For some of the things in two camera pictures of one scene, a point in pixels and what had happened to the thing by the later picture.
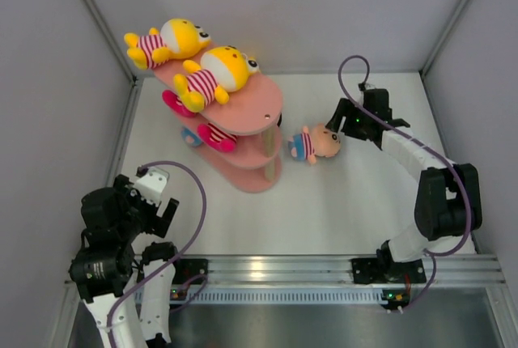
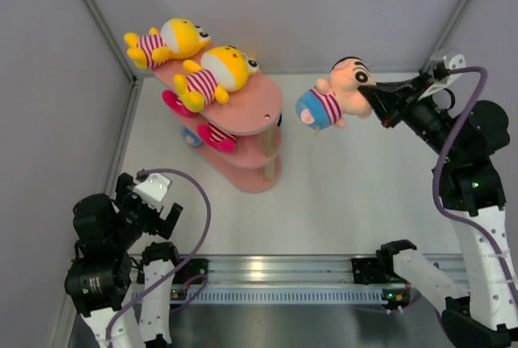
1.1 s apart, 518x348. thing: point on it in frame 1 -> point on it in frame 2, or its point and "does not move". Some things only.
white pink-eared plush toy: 217,137 does not move
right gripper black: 335,123 -> 388,103
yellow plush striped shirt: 221,70 does not move
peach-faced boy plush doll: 319,141 -> 329,103
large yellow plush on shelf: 176,39 does not move
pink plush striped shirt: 175,103 does not move
